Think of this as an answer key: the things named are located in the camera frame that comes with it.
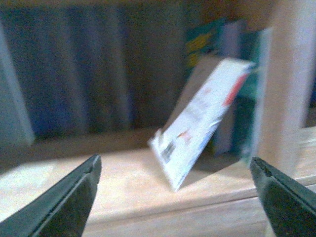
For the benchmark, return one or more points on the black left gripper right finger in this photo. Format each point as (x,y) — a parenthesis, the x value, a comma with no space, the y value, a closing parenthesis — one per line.
(289,206)

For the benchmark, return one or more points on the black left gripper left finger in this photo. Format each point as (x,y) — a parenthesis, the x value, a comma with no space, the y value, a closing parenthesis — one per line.
(61,211)

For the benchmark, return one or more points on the wooden bookshelf cabinet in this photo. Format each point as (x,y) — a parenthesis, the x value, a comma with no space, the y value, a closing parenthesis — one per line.
(134,200)

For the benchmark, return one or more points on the white red leaning book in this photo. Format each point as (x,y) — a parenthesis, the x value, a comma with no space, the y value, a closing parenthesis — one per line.
(205,99)

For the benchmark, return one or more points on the dark blue book row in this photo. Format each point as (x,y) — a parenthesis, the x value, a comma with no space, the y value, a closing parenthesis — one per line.
(93,69)

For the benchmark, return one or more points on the green yellow upright book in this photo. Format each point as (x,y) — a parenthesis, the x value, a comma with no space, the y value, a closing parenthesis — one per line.
(201,40)

